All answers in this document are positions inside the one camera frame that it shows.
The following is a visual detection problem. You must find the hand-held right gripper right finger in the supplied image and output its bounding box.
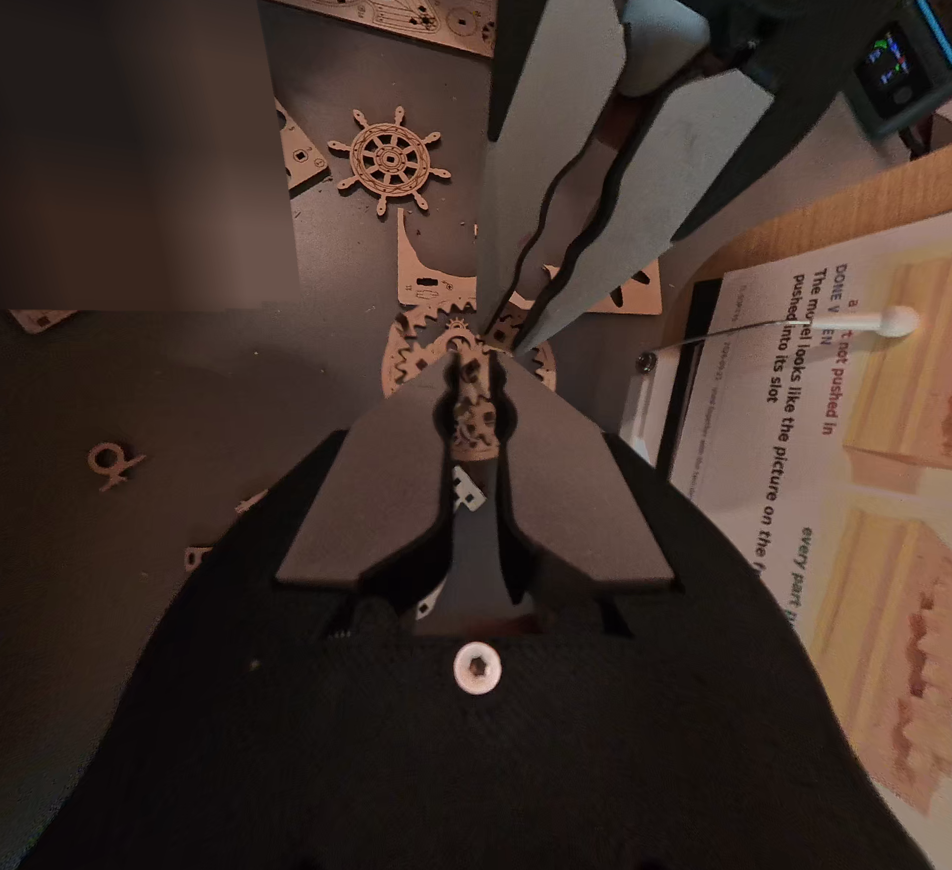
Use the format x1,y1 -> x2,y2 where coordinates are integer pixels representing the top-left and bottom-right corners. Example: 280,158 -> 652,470
489,355 -> 678,605

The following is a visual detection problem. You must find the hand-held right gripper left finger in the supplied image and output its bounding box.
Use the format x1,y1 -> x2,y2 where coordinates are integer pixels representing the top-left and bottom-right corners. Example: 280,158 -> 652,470
275,355 -> 458,607

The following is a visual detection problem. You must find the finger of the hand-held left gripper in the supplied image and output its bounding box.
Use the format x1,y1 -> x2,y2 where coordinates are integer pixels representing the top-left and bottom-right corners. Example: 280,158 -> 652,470
475,0 -> 627,337
512,68 -> 776,356

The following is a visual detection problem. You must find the round wooden frame part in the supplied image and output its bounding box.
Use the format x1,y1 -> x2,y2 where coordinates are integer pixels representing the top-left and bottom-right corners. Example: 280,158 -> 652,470
415,464 -> 489,621

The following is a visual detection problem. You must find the wooden gear model assembly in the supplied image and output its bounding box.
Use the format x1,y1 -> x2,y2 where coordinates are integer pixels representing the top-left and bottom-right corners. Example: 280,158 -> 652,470
379,293 -> 559,463

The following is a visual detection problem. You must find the black device with display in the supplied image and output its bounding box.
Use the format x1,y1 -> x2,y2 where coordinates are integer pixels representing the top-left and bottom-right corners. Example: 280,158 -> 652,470
850,0 -> 952,139

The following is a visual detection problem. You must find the wooden document stand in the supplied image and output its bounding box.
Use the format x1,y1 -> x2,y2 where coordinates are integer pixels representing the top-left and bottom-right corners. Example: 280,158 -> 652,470
617,148 -> 952,870

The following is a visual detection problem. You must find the printed task sheet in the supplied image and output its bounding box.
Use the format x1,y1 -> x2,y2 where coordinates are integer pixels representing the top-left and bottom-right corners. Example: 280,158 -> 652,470
668,210 -> 952,837

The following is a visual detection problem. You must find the wooden ship wheel part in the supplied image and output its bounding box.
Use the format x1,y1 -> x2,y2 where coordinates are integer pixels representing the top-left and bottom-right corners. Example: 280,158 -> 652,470
327,106 -> 452,220

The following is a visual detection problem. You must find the jagged wooden sheet strip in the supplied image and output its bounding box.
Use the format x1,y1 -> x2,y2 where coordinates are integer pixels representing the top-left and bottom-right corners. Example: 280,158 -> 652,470
396,208 -> 663,316

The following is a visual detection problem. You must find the small wooden loop part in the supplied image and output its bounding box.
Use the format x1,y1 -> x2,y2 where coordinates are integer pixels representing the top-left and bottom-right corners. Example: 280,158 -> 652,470
86,440 -> 147,493

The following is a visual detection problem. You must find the punched-out wooden part sheet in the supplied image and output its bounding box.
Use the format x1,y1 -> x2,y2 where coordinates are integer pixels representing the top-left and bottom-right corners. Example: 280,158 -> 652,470
9,100 -> 332,335

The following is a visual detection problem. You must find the metal wire page holder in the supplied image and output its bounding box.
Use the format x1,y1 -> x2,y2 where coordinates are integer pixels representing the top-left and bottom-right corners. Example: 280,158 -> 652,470
636,305 -> 921,374

